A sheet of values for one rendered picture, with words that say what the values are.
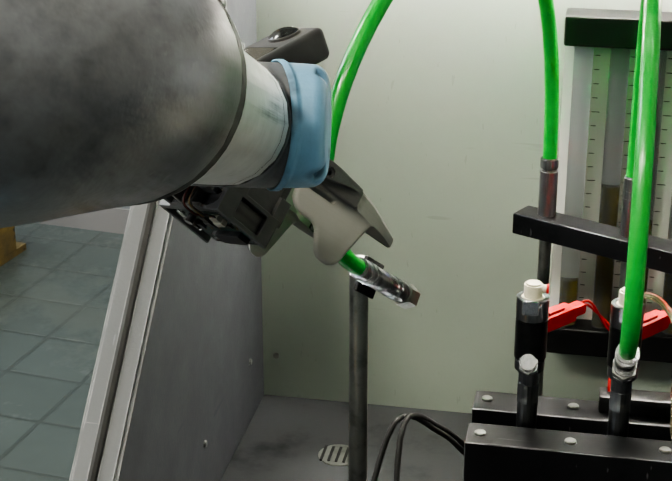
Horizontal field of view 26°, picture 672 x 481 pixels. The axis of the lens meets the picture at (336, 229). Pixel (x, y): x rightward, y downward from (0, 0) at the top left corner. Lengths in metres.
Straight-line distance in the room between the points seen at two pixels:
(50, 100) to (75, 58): 0.02
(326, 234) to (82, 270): 3.14
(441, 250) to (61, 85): 1.13
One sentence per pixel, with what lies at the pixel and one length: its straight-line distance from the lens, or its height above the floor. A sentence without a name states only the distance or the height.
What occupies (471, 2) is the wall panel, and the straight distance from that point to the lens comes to 1.47.
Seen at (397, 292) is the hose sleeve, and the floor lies 1.12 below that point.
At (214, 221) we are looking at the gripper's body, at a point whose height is 1.24.
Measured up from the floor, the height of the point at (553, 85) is 1.23.
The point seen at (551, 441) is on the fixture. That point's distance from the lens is 1.28.
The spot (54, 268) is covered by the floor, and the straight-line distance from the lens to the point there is 4.20.
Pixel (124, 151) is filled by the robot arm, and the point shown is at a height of 1.46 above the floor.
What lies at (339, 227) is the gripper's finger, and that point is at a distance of 1.06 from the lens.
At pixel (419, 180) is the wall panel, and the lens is 1.53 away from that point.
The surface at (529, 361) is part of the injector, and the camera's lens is 1.25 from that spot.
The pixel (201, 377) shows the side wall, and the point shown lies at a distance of 1.40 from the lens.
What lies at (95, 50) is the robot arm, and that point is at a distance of 0.46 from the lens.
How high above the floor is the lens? 1.61
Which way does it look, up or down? 21 degrees down
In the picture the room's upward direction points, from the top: straight up
